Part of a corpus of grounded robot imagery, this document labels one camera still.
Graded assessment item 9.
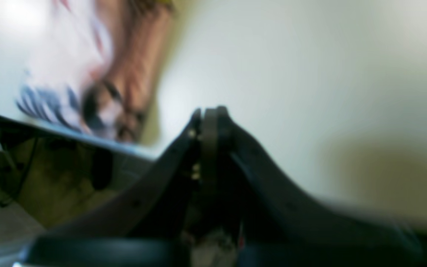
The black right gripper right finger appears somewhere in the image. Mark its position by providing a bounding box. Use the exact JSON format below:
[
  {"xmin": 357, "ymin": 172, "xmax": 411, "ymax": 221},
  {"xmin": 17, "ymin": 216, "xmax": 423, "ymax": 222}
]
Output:
[{"xmin": 217, "ymin": 107, "xmax": 427, "ymax": 267}]

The pink T-shirt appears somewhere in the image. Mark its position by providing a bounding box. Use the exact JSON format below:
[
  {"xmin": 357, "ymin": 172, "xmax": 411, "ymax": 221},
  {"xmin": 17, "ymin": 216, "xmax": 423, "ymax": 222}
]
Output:
[{"xmin": 15, "ymin": 0, "xmax": 175, "ymax": 143}]

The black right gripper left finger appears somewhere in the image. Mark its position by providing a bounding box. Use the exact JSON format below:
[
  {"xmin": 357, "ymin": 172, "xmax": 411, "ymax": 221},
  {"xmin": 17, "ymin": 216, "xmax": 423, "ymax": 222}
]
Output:
[{"xmin": 14, "ymin": 109, "xmax": 218, "ymax": 267}]

